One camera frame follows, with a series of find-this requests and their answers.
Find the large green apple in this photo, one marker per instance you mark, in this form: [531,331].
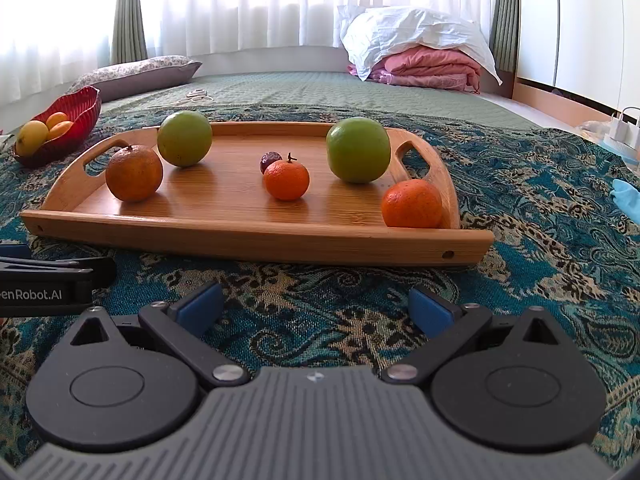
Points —
[184,138]

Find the yellow lemon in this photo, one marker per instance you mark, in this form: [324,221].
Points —
[32,135]

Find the green curtain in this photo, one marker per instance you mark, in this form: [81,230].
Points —
[129,10]
[504,10]

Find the white power adapter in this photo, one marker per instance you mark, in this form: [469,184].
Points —
[632,127]
[616,127]

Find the teal paisley blanket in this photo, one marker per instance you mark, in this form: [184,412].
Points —
[525,260]

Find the grey floral pillow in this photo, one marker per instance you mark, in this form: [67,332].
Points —
[145,72]

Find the white wardrobe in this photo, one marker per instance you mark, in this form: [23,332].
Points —
[575,20]

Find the white bed headboard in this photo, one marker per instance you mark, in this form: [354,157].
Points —
[270,60]

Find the bright large orange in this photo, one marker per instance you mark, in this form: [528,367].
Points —
[412,203]

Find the green quilted bedspread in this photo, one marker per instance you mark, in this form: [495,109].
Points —
[300,87]

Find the clear plastic bag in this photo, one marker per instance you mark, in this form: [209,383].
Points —
[595,127]

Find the dull large orange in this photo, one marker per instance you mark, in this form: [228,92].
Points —
[134,173]

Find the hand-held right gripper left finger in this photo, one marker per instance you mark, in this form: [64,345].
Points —
[200,310]

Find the white duvet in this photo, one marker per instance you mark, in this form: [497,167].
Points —
[415,30]

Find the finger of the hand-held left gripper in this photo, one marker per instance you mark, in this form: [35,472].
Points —
[100,270]
[14,251]

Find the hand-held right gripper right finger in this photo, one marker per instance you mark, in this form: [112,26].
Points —
[430,312]

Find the red glass bowl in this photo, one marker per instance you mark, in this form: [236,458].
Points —
[82,110]

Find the wooden tray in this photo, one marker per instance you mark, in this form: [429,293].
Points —
[225,210]

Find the pink folded blanket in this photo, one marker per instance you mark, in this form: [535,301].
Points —
[430,67]

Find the light blue cloth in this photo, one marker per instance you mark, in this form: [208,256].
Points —
[627,194]

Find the small tangerine with stem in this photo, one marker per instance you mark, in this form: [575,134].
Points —
[286,180]

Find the white sheer curtain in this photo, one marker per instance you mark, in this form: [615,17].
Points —
[250,5]

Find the dark plum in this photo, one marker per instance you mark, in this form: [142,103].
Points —
[269,160]

